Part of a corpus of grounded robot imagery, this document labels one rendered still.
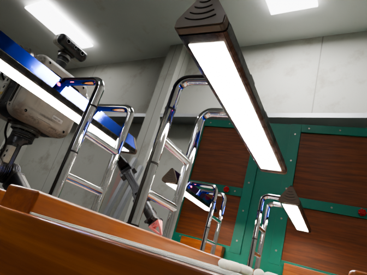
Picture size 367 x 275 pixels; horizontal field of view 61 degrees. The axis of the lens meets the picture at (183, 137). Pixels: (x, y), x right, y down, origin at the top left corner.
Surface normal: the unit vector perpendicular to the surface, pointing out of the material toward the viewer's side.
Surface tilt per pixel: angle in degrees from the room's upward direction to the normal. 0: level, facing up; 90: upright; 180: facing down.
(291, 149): 90
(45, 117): 90
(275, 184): 90
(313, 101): 90
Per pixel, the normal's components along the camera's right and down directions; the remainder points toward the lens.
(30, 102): 0.83, 0.04
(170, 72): -0.48, -0.43
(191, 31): -0.27, 0.90
